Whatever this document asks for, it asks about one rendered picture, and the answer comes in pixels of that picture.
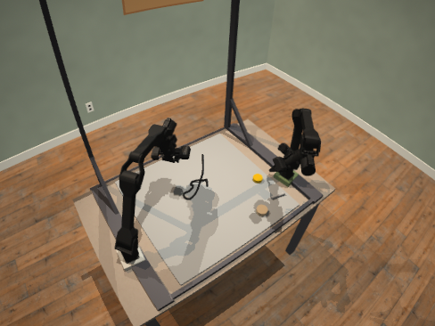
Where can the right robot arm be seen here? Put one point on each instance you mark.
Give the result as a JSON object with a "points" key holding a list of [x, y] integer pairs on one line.
{"points": [[130, 183]]}

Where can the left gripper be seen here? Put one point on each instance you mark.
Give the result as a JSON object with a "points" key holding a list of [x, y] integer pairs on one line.
{"points": [[291, 161]]}

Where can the tan wooden disc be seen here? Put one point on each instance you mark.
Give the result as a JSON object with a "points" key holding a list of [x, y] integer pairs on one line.
{"points": [[261, 210]]}

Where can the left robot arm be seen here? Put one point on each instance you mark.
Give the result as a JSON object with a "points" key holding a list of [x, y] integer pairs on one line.
{"points": [[309, 138]]}

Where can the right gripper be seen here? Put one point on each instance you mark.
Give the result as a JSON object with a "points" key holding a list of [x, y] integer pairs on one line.
{"points": [[170, 152]]}

